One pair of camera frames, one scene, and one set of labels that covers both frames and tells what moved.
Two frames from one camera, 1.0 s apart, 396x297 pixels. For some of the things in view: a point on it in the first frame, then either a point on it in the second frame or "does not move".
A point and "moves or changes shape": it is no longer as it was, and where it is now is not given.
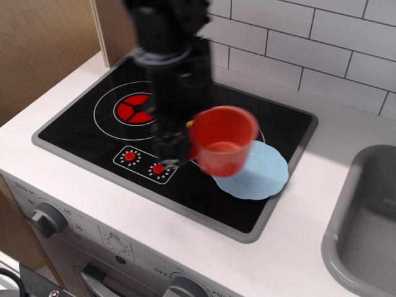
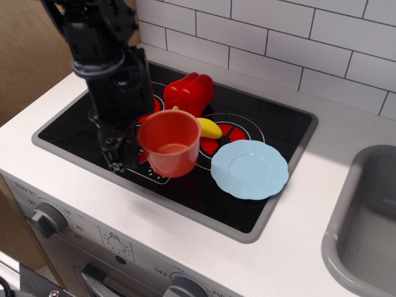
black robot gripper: (181, 90) -> (121, 98)
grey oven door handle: (95, 276) does not move
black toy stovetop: (105, 129) does not move
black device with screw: (34, 284) does not move
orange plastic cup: (222, 137) moves or changes shape
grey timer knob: (49, 219) does not move
